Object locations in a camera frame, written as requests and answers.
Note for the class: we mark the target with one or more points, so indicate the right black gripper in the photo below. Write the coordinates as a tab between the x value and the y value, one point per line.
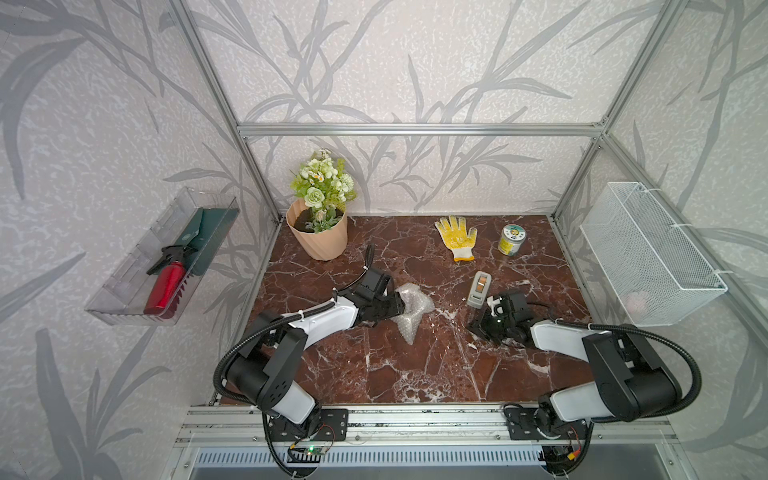
479	325

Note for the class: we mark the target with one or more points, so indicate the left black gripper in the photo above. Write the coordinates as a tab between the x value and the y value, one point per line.
396	303

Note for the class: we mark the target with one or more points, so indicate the clear bubble wrap sheet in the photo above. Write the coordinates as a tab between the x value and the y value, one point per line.
416	305

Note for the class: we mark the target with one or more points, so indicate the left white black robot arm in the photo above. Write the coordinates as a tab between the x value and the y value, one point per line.
261	368

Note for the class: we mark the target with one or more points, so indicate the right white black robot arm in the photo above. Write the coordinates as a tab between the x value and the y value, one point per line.
635	373

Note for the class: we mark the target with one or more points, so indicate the beige ribbed flower pot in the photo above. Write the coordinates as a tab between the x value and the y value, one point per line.
323	246

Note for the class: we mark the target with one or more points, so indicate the sunflower label tin can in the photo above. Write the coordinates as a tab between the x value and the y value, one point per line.
511	239

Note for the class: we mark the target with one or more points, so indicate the yellow white work glove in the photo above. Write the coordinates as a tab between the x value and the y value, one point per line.
457	237

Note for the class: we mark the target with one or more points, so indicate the green white artificial flowers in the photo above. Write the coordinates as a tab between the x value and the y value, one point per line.
326	188

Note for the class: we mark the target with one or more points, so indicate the dark green trowel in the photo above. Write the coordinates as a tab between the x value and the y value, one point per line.
201	238

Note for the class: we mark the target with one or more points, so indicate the red spray bottle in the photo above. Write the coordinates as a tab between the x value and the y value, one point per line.
171	271

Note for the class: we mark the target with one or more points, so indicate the white wire mesh basket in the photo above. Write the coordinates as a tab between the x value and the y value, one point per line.
657	273

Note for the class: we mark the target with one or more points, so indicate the aluminium cage frame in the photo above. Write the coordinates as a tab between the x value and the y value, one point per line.
516	107

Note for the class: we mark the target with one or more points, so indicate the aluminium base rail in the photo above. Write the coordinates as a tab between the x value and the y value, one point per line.
402	424

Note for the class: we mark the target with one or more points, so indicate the clear plastic wall bin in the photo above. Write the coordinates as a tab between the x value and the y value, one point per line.
121	299

